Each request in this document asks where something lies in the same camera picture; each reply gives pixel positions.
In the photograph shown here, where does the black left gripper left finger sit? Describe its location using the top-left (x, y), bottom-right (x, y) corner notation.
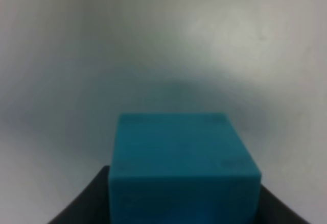
top-left (49, 165), bottom-right (110, 224)

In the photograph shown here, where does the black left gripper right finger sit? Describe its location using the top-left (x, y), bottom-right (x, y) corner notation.
top-left (255, 185), bottom-right (309, 224)

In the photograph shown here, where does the blue block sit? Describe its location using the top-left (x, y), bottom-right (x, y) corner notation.
top-left (108, 113), bottom-right (261, 223)

